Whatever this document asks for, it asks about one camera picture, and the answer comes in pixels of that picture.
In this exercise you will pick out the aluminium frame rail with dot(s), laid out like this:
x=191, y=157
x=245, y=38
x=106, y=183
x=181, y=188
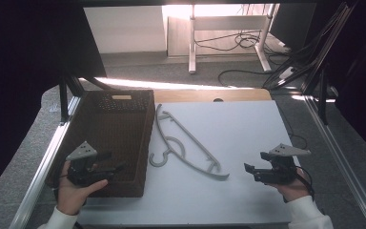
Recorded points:
x=340, y=159
x=41, y=171

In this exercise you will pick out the black metal stand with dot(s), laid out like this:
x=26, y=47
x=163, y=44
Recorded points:
x=64, y=98
x=323, y=95

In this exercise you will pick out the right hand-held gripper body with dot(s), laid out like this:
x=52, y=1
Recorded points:
x=279, y=167

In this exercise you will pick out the white cabinet panel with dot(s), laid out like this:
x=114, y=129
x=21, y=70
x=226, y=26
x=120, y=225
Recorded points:
x=124, y=28

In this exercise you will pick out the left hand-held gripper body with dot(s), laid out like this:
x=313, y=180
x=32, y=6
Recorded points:
x=82, y=168

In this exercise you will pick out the white power strip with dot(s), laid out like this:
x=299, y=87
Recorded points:
x=286, y=72

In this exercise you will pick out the brown woven basket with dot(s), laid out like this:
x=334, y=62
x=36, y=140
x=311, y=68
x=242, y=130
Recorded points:
x=114, y=136

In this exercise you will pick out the white table mat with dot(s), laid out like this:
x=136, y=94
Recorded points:
x=235, y=133

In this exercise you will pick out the grey plastic clothes hanger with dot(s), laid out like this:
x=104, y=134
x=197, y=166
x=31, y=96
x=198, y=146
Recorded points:
x=174, y=141

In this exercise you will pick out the white desk frame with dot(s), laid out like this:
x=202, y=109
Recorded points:
x=228, y=22

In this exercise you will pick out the black curtain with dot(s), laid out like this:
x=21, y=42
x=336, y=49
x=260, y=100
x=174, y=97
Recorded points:
x=362, y=79
x=28, y=63

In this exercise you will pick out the person's left hand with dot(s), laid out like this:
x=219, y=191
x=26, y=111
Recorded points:
x=73, y=194

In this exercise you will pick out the person's right hand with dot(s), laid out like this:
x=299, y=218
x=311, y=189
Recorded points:
x=294, y=189

